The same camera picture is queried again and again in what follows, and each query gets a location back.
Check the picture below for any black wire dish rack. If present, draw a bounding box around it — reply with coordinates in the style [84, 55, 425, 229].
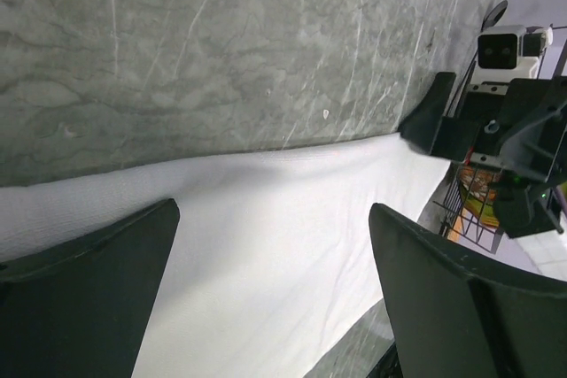
[433, 23, 566, 253]

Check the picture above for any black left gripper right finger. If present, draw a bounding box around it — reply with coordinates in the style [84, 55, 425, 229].
[369, 204, 566, 377]

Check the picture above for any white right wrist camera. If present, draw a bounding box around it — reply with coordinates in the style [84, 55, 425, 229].
[470, 25, 554, 85]

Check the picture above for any white cloth napkin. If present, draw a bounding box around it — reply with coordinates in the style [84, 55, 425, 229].
[1, 135, 448, 377]

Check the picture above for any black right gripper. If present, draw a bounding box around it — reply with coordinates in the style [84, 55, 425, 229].
[398, 72, 566, 238]

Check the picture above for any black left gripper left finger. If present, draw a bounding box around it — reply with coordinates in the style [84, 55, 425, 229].
[1, 199, 180, 377]

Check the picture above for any green plate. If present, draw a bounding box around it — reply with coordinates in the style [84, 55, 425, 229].
[478, 204, 500, 228]

